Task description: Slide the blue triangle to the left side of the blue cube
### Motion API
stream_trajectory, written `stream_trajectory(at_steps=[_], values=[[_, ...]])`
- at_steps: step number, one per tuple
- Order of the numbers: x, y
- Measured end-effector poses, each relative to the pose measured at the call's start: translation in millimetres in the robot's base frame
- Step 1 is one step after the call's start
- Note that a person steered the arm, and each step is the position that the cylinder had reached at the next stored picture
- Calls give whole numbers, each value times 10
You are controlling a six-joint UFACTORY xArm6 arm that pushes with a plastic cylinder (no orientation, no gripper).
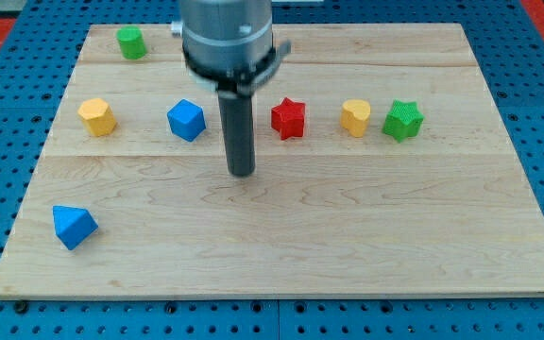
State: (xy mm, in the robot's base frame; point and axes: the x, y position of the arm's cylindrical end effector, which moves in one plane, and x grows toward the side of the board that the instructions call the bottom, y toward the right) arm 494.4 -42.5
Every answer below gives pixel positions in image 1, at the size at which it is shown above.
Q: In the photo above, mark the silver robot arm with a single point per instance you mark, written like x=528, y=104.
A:
x=231, y=43

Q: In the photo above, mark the blue cube block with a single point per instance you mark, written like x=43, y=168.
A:
x=186, y=120

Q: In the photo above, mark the blue triangle block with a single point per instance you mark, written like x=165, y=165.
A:
x=73, y=225

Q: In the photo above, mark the red star block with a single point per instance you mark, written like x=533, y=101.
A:
x=288, y=118

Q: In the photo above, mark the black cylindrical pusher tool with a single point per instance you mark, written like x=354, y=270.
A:
x=237, y=126

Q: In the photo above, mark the yellow heart block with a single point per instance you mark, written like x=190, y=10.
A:
x=355, y=116

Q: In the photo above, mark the wooden board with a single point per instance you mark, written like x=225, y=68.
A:
x=446, y=214

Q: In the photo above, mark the green star block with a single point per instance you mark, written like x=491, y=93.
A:
x=403, y=120

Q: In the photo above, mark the yellow hexagon block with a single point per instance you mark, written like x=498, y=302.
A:
x=97, y=117

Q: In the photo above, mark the green cylinder block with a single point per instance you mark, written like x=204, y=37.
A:
x=131, y=42

